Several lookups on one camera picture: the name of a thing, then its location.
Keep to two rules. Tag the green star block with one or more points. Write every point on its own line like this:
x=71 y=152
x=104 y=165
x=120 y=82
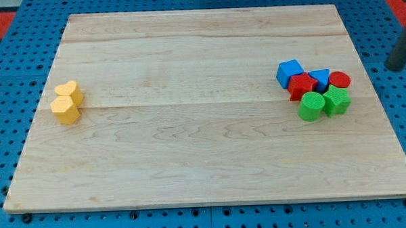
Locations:
x=337 y=101

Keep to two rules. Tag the yellow hexagon block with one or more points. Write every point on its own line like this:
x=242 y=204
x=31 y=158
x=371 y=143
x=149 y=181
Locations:
x=64 y=109

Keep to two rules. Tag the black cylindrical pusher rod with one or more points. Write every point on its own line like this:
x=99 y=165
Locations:
x=396 y=61

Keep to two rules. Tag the yellow heart block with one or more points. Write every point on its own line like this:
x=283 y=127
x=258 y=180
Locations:
x=71 y=89

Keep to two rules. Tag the blue triangle block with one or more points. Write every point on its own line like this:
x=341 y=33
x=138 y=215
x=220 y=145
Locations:
x=321 y=75

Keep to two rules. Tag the wooden board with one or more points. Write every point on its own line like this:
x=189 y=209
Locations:
x=182 y=109

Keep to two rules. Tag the red star block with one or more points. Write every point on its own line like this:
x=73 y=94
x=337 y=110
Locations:
x=301 y=84

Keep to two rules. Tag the red circle block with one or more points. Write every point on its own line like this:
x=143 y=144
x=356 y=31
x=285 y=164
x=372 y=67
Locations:
x=339 y=79

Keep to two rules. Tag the blue cube block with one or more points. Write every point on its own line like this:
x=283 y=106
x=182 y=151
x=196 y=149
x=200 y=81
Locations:
x=286 y=70

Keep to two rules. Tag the green cylinder block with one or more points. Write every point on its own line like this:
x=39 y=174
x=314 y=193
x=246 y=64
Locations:
x=311 y=106

